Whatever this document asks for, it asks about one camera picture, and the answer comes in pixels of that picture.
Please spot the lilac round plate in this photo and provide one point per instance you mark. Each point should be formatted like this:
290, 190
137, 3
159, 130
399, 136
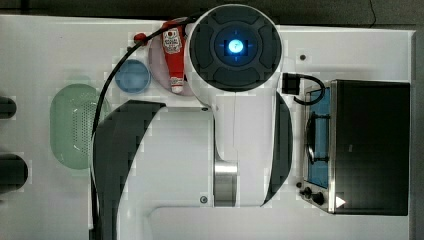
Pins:
162, 66

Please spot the black oven knob upper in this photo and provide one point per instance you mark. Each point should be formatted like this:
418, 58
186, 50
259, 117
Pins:
306, 192

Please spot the black cylinder lower left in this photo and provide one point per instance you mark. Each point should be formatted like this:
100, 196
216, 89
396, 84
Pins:
13, 173

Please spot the black camera box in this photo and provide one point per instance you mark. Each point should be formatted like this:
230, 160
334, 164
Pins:
291, 84

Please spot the small red strawberry toy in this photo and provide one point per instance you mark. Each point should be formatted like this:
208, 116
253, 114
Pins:
140, 38

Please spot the black oven knob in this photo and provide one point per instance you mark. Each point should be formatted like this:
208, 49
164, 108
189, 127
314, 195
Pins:
318, 198
306, 192

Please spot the black toaster oven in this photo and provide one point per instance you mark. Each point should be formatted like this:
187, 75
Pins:
367, 140

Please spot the black oven knob lower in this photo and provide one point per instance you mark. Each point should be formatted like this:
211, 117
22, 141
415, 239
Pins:
318, 198

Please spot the black cylinder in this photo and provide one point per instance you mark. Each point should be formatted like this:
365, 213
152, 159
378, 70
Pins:
8, 108
13, 173

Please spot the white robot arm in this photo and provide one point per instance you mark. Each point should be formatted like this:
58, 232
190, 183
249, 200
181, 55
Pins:
233, 62

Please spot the red ketchup bottle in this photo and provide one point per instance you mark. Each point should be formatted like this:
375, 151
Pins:
173, 44

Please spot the black cylinder upper left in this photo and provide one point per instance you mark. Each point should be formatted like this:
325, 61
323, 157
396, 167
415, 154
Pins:
8, 108

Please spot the green perforated colander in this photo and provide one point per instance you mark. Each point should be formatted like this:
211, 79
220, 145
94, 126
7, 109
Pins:
72, 113

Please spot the blue bowl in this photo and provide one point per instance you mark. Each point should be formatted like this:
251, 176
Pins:
133, 77

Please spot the black oven door handle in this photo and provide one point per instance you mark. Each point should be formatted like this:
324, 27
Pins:
311, 137

